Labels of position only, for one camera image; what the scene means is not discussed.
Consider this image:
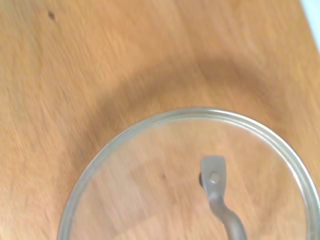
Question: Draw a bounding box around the white wooden board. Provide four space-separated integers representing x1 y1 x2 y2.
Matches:
299 0 320 55

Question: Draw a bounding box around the glass pot lid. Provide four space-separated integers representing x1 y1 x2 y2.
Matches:
56 107 320 240

